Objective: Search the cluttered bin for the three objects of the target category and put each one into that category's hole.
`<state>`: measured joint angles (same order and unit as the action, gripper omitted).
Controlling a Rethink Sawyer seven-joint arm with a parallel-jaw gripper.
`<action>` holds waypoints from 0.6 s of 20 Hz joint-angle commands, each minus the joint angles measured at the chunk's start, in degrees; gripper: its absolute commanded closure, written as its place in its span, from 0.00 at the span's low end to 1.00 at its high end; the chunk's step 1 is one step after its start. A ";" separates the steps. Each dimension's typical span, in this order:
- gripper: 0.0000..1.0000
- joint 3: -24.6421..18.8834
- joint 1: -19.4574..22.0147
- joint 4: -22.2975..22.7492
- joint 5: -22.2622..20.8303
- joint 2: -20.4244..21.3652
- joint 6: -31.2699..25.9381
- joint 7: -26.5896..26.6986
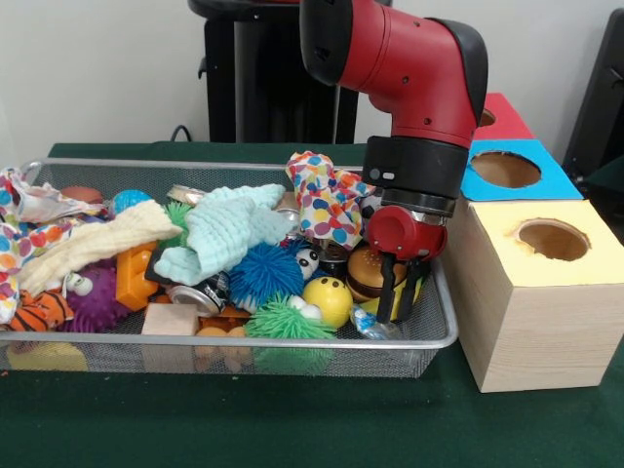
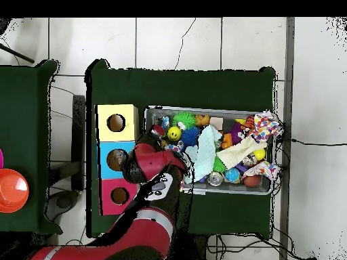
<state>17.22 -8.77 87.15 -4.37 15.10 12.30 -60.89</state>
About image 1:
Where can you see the white plastic bag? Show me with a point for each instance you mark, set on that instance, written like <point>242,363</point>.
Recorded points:
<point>19,234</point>

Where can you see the green spiky ball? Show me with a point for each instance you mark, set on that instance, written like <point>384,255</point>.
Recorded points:
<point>177,213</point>

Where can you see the mint green knit cloth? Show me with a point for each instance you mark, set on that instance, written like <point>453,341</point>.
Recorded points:
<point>224,229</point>

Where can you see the yellow ball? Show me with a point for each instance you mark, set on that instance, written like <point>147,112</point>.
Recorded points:
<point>328,300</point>

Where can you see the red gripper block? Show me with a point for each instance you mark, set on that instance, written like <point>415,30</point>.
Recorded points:
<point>402,234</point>

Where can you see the black drink can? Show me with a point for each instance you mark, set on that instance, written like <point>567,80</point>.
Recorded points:
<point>200,294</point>

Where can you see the wooden box with three holes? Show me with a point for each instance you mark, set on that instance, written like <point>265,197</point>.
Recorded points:
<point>546,331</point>

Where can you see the black floor stand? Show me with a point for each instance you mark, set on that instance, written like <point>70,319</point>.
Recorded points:
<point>600,107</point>

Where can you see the yellow banana toy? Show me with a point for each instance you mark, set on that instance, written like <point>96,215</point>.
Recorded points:
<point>367,310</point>

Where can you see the clear plastic bottle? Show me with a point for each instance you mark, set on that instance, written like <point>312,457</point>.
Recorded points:
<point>370,327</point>

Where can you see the shallow clear mesh bin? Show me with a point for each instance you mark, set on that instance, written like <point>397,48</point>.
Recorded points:
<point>195,356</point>

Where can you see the dark green side table cloth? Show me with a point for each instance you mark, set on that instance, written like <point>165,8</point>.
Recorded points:
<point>606,175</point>

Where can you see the colourful polka-dot cloth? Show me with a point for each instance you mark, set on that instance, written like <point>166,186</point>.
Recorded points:
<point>327,205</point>

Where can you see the cream cloth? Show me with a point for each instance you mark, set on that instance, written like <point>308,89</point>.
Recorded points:
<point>88,244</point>

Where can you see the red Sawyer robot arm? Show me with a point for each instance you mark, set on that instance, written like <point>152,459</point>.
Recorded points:
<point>409,68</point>

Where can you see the dark green tablecloth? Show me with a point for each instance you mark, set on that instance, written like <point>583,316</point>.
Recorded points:
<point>292,419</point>

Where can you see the wooden burger toy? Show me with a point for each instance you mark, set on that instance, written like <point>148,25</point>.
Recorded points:
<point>364,273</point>

